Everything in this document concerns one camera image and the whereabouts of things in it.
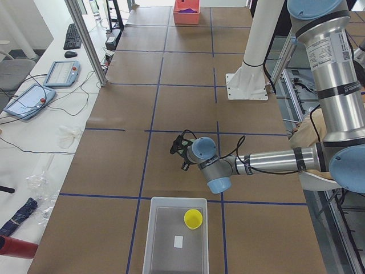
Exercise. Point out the translucent plastic storage box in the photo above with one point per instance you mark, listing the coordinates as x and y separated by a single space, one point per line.
172 247

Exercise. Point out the black computer mouse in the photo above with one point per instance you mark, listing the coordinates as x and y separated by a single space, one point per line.
70 54

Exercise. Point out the clear plastic wrap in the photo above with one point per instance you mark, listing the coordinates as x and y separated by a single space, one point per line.
43 192

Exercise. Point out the pink bin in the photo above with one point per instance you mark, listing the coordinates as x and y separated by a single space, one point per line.
184 18

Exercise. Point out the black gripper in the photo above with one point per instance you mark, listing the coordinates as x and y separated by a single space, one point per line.
187 158

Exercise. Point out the black power adapter box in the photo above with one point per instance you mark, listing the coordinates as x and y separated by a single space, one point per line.
113 39

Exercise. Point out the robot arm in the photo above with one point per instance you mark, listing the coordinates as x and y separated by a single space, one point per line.
320 26

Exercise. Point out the upper teach pendant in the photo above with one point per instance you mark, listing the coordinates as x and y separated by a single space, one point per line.
62 74

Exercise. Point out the lower teach pendant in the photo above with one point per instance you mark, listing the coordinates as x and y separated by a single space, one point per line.
30 102

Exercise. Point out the grey office chair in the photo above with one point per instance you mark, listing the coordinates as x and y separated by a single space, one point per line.
13 73

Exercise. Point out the teach pendant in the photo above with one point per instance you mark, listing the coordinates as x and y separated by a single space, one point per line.
30 102
62 74

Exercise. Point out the aluminium frame post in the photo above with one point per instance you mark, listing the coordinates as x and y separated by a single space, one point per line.
77 17

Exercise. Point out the yellow plastic cup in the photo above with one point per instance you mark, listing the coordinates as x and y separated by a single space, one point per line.
193 219

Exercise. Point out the purple cloth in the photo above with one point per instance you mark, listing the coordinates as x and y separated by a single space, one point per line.
188 11

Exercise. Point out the black keyboard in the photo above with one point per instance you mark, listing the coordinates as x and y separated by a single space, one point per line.
72 39

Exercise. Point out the red cylinder object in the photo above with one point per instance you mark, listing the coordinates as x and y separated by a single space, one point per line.
17 248

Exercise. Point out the crumpled white cloth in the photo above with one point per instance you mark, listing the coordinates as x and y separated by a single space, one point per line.
67 135

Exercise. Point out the folded dark umbrella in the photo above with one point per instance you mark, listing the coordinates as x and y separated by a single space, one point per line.
19 217

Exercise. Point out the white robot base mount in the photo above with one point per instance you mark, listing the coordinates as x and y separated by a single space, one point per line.
248 82

